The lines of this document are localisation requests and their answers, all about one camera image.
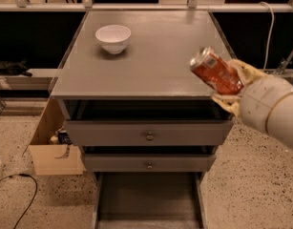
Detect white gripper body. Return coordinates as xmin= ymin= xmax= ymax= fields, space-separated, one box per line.
xmin=240 ymin=76 xmax=293 ymax=135

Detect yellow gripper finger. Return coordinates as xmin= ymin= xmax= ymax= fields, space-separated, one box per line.
xmin=211 ymin=93 xmax=241 ymax=117
xmin=228 ymin=59 xmax=268 ymax=86

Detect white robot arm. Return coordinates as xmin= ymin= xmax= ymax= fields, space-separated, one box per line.
xmin=211 ymin=59 xmax=293 ymax=150

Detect grey drawer cabinet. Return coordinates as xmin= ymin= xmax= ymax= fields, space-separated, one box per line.
xmin=48 ymin=9 xmax=251 ymax=229

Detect grey middle drawer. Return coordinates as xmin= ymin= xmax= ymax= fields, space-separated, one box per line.
xmin=83 ymin=154 xmax=216 ymax=172

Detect grey open bottom drawer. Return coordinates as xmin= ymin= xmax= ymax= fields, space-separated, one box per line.
xmin=91 ymin=173 xmax=208 ymax=229

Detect grey top drawer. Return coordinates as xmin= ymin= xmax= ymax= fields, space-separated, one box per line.
xmin=64 ymin=120 xmax=233 ymax=146

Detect white ceramic bowl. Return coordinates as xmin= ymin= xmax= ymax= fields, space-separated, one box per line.
xmin=95 ymin=25 xmax=131 ymax=54

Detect items inside cardboard box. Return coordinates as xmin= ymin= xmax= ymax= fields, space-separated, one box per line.
xmin=50 ymin=130 xmax=72 ymax=145

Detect cardboard box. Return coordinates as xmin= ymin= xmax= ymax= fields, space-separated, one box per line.
xmin=29 ymin=98 xmax=85 ymax=176

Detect black object on shelf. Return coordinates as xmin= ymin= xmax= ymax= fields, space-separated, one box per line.
xmin=0 ymin=60 xmax=32 ymax=77

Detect white hanging cable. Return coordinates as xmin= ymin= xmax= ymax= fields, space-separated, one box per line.
xmin=259 ymin=1 xmax=276 ymax=72

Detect black floor cable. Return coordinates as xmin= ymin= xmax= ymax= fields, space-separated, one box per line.
xmin=0 ymin=173 xmax=39 ymax=229

